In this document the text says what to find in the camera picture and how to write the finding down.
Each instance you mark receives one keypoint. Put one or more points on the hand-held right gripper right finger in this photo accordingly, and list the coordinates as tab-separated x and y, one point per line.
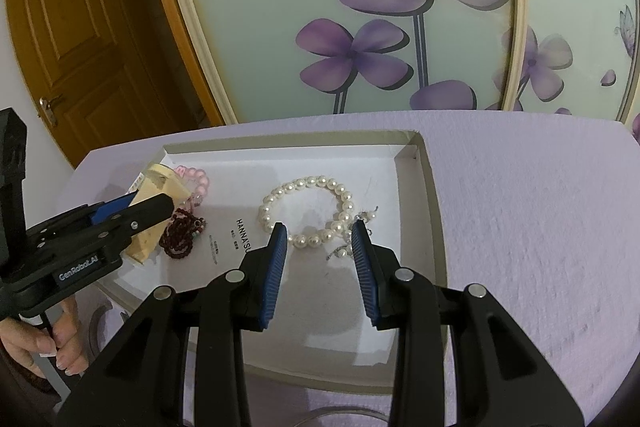
365	277

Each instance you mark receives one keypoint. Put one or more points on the grey cardboard box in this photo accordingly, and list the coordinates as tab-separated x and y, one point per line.
320	307

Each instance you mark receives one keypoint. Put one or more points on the person's left hand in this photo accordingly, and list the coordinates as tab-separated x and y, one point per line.
70	342

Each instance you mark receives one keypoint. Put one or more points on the grey cuff bangle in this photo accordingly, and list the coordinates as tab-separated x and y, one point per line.
100	310

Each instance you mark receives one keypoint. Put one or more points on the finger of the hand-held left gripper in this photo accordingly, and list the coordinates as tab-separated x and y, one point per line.
112	208
145	214

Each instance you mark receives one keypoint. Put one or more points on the yellow watch band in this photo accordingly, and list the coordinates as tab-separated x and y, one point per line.
172	187

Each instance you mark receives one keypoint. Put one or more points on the wooden door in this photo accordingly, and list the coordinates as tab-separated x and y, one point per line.
90	32

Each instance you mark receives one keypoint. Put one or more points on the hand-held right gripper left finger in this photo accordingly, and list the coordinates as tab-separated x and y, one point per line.
272	277

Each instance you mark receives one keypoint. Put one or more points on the thin silver bangle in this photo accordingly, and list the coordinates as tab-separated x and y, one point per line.
345	413

